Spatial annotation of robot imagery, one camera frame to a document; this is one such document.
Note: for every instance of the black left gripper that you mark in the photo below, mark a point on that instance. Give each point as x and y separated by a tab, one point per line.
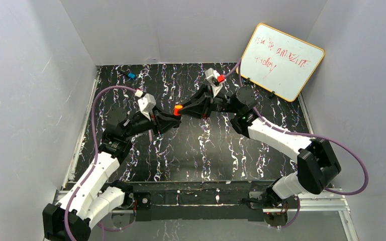
158	121

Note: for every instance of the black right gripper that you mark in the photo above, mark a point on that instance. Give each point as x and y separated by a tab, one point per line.
205	106

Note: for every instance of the orange highlighter cap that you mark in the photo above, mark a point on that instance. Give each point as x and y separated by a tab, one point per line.
177	110

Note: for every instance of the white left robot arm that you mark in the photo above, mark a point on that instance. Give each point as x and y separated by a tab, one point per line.
75	215

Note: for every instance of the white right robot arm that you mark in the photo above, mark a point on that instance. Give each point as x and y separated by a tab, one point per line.
316	162

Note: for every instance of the blue pen cap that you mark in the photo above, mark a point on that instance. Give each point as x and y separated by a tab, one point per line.
132	76

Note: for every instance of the yellow-framed whiteboard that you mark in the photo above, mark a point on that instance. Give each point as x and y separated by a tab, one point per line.
278	62

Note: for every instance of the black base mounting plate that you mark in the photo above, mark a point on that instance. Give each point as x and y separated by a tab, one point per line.
204	200

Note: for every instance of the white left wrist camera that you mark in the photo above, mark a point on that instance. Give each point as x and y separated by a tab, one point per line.
146	104

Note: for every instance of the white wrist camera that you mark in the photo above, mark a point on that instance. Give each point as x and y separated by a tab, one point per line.
146	104
215	80

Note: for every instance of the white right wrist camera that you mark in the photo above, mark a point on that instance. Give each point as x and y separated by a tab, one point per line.
215	80

